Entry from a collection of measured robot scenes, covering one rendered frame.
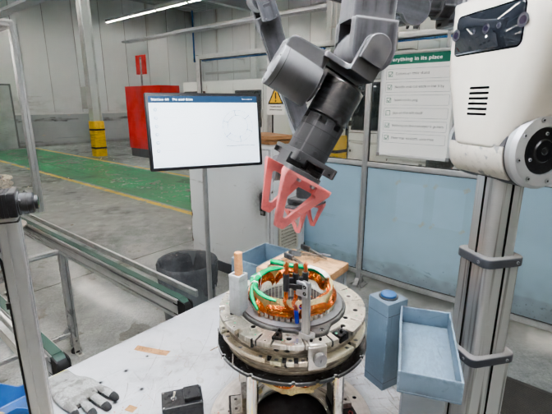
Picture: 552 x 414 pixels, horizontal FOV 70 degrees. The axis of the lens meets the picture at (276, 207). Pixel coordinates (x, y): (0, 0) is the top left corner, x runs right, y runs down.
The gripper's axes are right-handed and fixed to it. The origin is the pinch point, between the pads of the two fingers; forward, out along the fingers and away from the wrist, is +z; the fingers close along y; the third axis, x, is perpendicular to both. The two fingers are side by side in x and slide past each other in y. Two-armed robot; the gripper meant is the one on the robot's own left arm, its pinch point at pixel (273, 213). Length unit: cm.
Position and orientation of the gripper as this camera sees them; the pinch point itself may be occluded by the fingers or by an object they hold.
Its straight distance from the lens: 55.3
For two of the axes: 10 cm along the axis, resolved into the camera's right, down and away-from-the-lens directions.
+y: 2.3, 2.5, -9.4
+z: -4.8, 8.7, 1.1
